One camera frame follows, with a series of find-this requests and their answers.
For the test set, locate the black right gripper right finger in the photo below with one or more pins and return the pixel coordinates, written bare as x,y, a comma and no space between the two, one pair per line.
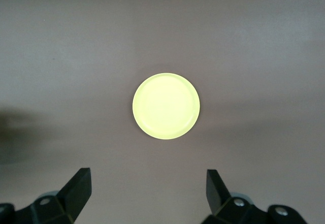
218,196

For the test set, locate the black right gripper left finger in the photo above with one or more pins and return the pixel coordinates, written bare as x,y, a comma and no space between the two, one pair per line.
73,196

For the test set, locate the yellow round plate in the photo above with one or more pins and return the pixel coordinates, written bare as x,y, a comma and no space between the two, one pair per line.
166,106

